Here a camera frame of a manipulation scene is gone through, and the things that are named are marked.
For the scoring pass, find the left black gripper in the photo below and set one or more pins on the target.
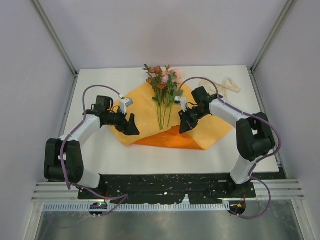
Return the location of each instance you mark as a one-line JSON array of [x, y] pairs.
[[129, 127]]

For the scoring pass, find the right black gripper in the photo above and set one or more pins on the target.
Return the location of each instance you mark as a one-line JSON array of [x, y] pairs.
[[187, 124]]

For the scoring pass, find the orange wrapping paper sheet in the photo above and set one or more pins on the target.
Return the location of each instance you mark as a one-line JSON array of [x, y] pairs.
[[209, 130]]

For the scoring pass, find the fake flower bouquet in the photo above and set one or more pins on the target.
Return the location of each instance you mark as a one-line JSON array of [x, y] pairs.
[[165, 82]]

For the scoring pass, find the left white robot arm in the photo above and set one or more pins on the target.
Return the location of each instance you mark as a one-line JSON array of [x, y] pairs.
[[63, 161]]

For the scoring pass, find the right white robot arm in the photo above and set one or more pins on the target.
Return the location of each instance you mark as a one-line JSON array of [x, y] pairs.
[[254, 138]]

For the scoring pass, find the cream ribbon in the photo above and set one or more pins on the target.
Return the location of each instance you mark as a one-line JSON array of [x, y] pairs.
[[227, 85]]

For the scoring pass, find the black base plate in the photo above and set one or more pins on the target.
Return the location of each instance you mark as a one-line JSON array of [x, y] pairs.
[[169, 189]]

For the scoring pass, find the white slotted cable duct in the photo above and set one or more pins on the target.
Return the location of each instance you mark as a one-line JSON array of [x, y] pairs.
[[91, 206]]

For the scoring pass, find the aluminium frame rail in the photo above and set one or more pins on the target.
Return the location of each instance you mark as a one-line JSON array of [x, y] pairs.
[[286, 189]]

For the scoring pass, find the left aluminium corner post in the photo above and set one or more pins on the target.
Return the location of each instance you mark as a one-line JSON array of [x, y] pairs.
[[53, 34]]

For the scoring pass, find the aluminium corner post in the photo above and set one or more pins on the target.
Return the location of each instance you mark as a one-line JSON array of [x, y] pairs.
[[53, 34], [273, 33]]

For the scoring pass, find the right aluminium corner post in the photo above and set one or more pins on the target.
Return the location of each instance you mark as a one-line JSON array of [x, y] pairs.
[[273, 33]]

